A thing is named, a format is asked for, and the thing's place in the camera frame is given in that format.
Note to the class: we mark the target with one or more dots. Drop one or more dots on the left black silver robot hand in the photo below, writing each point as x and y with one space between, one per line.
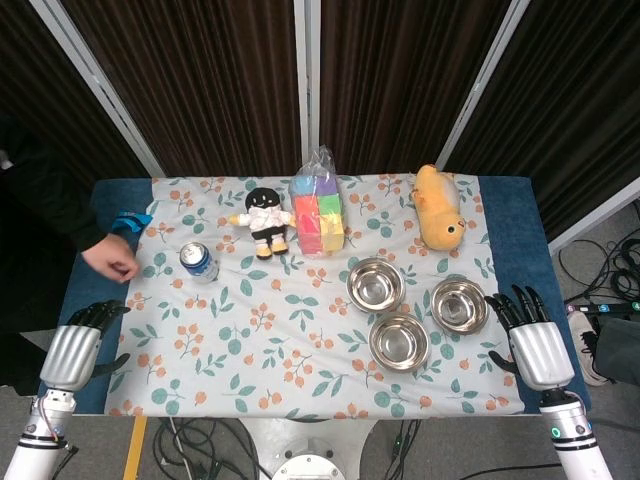
70 347

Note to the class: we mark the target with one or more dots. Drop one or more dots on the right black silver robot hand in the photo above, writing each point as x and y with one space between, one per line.
540 350

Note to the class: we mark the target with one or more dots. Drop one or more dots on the bare person hand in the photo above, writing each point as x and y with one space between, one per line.
110 260

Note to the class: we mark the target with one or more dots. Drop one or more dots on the steel bowl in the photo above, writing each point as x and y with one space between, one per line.
376 285
459 306
400 342

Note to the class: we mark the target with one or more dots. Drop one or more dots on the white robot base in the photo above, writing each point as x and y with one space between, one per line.
310 450

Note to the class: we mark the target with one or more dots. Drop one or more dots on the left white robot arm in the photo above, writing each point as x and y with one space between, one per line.
35 440

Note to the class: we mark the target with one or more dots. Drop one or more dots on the steel bowl bottom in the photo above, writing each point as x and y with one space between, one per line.
400 342

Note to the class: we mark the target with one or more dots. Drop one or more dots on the white sneaker black laces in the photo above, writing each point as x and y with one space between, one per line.
585 345

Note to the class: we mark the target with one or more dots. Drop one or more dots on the grey trouser leg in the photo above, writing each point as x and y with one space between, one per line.
620 350

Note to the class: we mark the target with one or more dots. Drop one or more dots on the blue silver drink can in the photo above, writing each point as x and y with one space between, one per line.
199 262

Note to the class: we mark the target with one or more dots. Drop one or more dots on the blue table mat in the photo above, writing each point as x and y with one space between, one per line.
515 235

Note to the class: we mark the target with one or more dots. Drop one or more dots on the yellow floor tape strip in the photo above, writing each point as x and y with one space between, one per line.
134 450

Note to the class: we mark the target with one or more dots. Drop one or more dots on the black haired plush doll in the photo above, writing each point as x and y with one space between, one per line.
264 220

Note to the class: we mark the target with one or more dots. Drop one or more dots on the yellow hamster plush toy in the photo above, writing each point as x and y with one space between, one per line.
440 215

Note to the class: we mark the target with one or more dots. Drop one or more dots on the floral patterned tablecloth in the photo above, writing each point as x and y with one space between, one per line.
280 325

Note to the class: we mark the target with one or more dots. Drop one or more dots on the dark curtain partition panel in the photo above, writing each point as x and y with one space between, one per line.
565 115
200 85
400 80
30 60

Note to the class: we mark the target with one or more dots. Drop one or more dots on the bagged colourful foam blocks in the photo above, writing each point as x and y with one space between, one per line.
318 217

